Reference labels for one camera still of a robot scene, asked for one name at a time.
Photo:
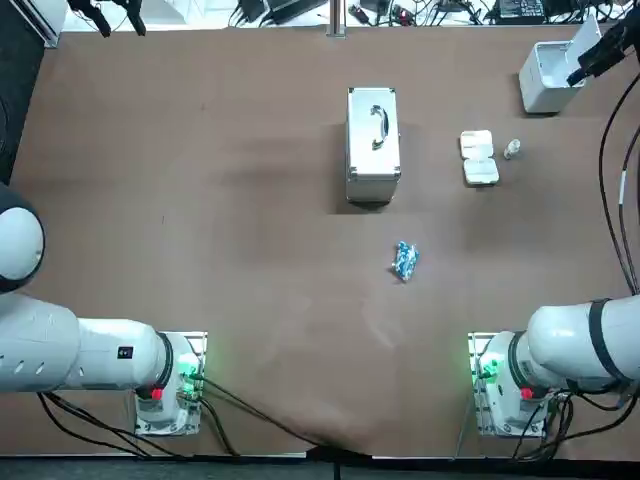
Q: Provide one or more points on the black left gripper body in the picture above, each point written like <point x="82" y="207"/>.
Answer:
<point x="80" y="4"/>

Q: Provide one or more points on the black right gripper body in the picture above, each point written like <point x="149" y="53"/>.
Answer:
<point x="627" y="35"/>

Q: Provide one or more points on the small white medicine bottle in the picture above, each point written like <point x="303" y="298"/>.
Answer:
<point x="511" y="149"/>

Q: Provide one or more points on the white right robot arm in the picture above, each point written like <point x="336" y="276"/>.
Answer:
<point x="560" y="340"/>

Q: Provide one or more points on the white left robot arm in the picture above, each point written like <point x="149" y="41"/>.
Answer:
<point x="100" y="350"/>

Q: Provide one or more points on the white open pill box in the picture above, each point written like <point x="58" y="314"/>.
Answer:
<point x="479" y="162"/>

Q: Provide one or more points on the white bin with raised lid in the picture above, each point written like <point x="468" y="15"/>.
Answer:
<point x="542" y="85"/>

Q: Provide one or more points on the black power adapter with label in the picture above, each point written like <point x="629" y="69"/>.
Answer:
<point x="522" y="9"/>

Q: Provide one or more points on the small black power adapter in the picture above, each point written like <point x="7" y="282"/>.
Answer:
<point x="254" y="10"/>

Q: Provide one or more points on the black device with red light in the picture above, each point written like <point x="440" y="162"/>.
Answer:
<point x="359" y="12"/>
<point x="404" y="15"/>

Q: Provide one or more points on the blue pill blister packet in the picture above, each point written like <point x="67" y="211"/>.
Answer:
<point x="405" y="260"/>

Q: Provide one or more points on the white metal rail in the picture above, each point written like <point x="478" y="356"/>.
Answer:
<point x="52" y="25"/>

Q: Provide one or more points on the aluminium profile post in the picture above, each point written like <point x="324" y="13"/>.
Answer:
<point x="337" y="20"/>

